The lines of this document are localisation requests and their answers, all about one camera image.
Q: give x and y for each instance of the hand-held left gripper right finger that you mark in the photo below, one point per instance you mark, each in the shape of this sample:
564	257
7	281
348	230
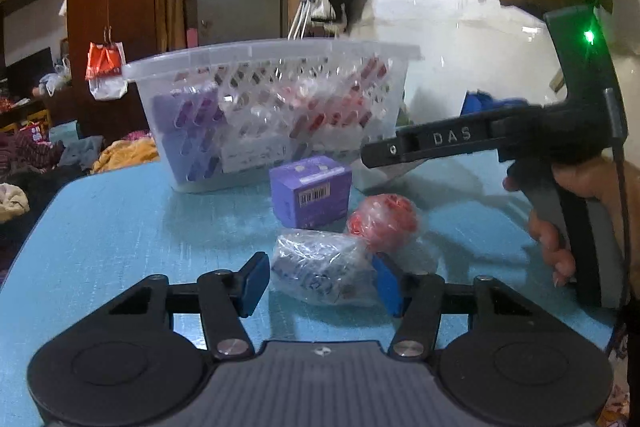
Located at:
387	282

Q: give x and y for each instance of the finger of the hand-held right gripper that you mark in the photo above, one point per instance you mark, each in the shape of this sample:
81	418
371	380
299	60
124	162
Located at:
425	142

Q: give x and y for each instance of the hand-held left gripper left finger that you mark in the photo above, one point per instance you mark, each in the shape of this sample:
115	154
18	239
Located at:
256	282

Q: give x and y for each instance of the red ball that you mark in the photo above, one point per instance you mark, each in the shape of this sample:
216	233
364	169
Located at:
382	219

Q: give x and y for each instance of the clear bagged printed packet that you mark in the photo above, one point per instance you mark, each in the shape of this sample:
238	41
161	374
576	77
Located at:
320	264

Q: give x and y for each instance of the purple cardboard box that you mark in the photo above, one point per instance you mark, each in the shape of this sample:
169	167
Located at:
185	137
305	192

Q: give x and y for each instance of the clear plastic basket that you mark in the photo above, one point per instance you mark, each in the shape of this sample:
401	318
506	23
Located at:
250	107

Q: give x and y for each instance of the person's right hand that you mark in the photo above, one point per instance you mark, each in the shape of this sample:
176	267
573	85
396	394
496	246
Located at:
590	179

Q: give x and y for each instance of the blue fabric bag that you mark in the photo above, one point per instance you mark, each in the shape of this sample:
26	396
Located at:
480	102

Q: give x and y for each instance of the metal crutches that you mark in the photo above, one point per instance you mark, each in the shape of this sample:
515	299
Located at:
300	19

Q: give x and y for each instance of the yellow cloth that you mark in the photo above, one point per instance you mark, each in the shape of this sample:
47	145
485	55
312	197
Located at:
125	152

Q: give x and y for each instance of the pink board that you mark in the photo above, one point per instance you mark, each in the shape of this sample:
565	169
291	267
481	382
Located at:
191	38

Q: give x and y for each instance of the beige cloth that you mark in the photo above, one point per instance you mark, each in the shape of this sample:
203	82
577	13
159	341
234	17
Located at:
12	202

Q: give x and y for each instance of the purple blanket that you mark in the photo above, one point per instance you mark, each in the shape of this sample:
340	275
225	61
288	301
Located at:
30	152

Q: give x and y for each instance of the orange and white plastic bag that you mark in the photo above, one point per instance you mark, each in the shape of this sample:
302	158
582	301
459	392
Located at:
102	62

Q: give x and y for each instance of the leaning wooden boards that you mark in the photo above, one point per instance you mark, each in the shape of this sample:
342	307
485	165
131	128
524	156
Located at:
170	7

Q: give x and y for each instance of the black television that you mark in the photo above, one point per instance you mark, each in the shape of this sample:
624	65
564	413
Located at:
25	64

